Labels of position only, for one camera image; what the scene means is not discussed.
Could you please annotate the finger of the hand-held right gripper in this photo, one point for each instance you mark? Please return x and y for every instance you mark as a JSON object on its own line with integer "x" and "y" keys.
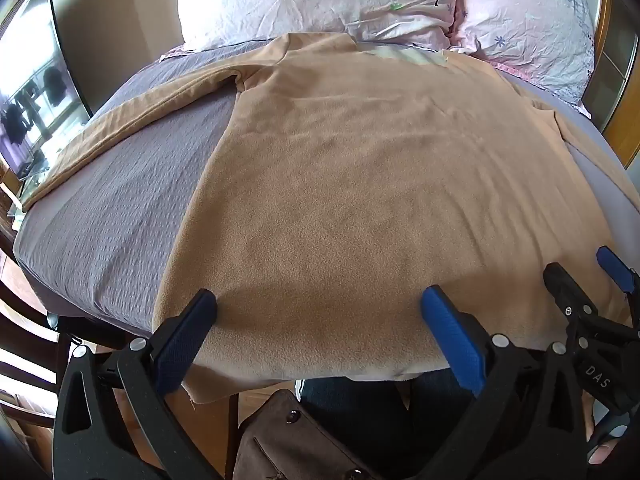
{"x": 567, "y": 287}
{"x": 616, "y": 267}

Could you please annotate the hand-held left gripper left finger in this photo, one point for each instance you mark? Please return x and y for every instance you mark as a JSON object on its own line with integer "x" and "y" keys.
{"x": 186, "y": 336}

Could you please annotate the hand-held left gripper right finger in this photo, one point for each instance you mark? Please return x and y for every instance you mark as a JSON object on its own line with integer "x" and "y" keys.
{"x": 452, "y": 340}

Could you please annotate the tan fleece shirt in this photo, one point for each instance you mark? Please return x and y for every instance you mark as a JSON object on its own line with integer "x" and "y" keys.
{"x": 375, "y": 185}

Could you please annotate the person's right hand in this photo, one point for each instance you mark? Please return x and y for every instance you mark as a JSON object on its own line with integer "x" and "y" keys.
{"x": 602, "y": 447}

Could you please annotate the blue jeans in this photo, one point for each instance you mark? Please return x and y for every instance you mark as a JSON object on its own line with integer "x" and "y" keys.
{"x": 380, "y": 420}

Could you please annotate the bed with grey sheet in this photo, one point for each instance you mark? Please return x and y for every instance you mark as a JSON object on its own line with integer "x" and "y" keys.
{"x": 100, "y": 220}

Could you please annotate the brown leather bag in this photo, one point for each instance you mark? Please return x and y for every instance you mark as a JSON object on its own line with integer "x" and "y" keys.
{"x": 295, "y": 440}

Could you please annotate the dark wooden chair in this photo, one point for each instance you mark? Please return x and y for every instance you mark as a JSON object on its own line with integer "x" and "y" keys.
{"x": 30, "y": 350}

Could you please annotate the wooden headboard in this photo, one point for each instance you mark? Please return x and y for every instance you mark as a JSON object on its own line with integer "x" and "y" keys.
{"x": 617, "y": 85}

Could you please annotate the glass television stand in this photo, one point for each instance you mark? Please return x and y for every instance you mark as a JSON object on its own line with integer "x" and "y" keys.
{"x": 30, "y": 185}

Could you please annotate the pink floral pillow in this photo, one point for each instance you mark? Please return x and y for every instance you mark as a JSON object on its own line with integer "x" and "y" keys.
{"x": 525, "y": 25}

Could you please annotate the black television screen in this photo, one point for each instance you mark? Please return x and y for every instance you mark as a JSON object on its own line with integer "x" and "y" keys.
{"x": 35, "y": 95}

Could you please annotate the white floral pillow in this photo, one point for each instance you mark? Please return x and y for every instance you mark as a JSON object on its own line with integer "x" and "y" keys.
{"x": 310, "y": 0}

